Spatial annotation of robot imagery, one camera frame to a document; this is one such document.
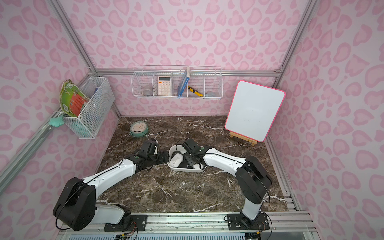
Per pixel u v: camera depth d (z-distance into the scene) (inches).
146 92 38.3
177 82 39.3
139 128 43.3
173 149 37.3
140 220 29.0
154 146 27.8
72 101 28.9
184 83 34.6
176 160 35.5
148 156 27.2
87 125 28.3
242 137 39.8
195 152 26.2
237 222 28.8
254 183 17.8
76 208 16.3
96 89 34.7
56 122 24.5
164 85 37.4
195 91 38.5
